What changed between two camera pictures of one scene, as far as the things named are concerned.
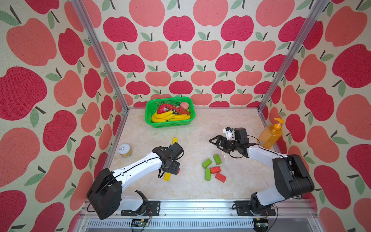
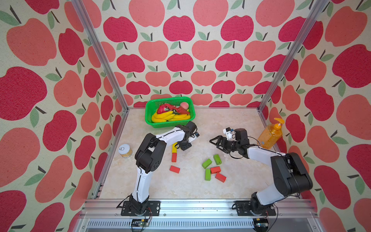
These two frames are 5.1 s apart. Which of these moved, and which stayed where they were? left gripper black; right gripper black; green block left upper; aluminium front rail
Moved: left gripper black
Stayed: green block left upper; right gripper black; aluminium front rail
